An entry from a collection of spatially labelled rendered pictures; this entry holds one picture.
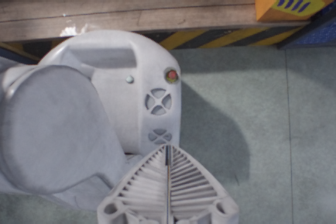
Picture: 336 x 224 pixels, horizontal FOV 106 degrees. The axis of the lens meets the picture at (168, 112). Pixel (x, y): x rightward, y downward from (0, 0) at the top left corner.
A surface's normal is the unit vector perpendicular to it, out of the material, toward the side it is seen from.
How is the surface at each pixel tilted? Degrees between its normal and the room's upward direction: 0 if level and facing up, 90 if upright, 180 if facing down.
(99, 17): 0
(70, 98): 90
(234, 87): 0
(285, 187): 0
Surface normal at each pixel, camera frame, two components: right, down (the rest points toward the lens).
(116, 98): -0.01, 0.00
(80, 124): 1.00, -0.01
